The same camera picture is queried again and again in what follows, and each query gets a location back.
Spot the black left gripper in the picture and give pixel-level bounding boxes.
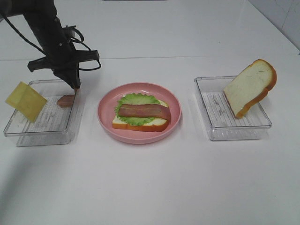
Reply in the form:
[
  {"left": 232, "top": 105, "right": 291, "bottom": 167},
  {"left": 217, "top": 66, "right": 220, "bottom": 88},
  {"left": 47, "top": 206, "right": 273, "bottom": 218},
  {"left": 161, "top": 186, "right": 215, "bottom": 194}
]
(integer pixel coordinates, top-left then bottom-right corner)
[{"left": 28, "top": 35, "right": 99, "bottom": 89}]

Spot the bacon strip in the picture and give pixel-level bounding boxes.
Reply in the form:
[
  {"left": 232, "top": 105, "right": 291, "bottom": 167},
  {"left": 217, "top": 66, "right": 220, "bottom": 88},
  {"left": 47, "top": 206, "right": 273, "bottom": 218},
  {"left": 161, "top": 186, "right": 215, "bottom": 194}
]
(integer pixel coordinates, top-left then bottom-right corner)
[
  {"left": 115, "top": 104, "right": 172, "bottom": 126},
  {"left": 57, "top": 88, "right": 80, "bottom": 107}
]

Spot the green lettuce leaf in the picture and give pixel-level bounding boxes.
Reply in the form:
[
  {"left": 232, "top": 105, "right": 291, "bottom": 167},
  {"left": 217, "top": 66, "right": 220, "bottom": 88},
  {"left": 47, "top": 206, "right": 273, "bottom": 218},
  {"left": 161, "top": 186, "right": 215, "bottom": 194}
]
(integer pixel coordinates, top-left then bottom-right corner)
[{"left": 114, "top": 93, "right": 160, "bottom": 126}]

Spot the white bread slice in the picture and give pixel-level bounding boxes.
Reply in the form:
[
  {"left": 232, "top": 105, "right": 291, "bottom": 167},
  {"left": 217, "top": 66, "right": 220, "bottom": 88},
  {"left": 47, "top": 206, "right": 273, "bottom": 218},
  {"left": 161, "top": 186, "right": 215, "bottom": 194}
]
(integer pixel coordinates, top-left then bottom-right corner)
[{"left": 112, "top": 100, "right": 170, "bottom": 132}]

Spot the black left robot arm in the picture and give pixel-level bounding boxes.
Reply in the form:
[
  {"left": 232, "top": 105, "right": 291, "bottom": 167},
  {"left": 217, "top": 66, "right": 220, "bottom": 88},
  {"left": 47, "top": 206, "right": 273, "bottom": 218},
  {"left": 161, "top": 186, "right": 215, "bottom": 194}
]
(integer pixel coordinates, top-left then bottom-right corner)
[{"left": 0, "top": 0, "right": 99, "bottom": 90}]

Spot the clear plastic left tray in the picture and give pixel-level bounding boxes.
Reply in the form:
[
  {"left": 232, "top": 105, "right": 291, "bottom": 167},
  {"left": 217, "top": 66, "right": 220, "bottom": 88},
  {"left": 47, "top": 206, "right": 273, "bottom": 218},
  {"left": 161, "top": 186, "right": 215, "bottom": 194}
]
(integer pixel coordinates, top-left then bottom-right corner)
[{"left": 4, "top": 79, "right": 83, "bottom": 147}]

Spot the clear plastic tray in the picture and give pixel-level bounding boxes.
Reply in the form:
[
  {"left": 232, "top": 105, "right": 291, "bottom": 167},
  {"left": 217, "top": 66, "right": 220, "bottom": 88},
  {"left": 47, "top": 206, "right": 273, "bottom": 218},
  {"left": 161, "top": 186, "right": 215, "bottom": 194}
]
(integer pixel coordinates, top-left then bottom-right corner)
[
  {"left": 4, "top": 79, "right": 83, "bottom": 147},
  {"left": 194, "top": 75, "right": 273, "bottom": 142}
]

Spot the yellow cheese slice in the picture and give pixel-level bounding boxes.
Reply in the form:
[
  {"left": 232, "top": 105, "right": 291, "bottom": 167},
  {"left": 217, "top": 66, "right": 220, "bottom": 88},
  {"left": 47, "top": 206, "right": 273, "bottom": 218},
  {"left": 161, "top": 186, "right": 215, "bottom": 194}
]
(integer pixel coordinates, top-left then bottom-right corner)
[
  {"left": 17, "top": 83, "right": 47, "bottom": 122},
  {"left": 5, "top": 82, "right": 28, "bottom": 108}
]

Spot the pink round plate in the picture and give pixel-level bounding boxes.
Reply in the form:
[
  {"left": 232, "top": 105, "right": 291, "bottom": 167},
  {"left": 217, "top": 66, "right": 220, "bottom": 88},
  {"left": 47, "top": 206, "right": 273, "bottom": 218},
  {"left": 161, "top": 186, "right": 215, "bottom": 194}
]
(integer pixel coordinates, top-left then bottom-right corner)
[{"left": 97, "top": 82, "right": 181, "bottom": 144}]

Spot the clear plastic right tray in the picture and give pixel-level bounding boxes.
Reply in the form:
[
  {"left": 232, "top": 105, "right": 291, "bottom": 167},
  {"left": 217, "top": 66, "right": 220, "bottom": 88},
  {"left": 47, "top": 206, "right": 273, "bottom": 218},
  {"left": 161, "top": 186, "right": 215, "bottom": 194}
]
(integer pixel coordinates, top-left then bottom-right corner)
[{"left": 194, "top": 75, "right": 273, "bottom": 142}]

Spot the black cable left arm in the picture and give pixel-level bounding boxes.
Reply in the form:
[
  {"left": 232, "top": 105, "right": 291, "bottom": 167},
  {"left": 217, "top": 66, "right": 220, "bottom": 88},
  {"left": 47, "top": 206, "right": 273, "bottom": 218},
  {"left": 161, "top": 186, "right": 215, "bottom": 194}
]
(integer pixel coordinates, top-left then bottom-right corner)
[{"left": 0, "top": 11, "right": 102, "bottom": 71}]

